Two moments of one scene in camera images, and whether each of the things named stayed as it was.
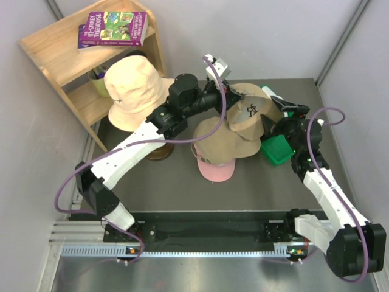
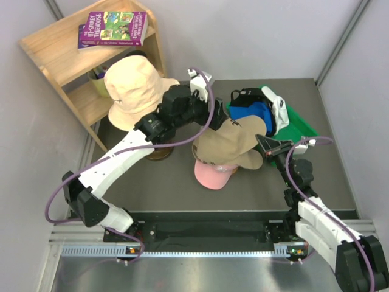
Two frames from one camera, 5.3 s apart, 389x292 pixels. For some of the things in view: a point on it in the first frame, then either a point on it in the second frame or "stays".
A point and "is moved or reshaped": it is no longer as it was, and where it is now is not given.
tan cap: [245, 118] to [223, 146]
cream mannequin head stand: [161, 152] stays
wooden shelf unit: [55, 48] stays
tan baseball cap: [224, 146] to [250, 159]
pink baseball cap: [214, 173] is moved or reshaped
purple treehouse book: [113, 28] stays
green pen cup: [96, 75] stays
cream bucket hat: [138, 89] stays
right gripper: [272, 128] to [271, 146]
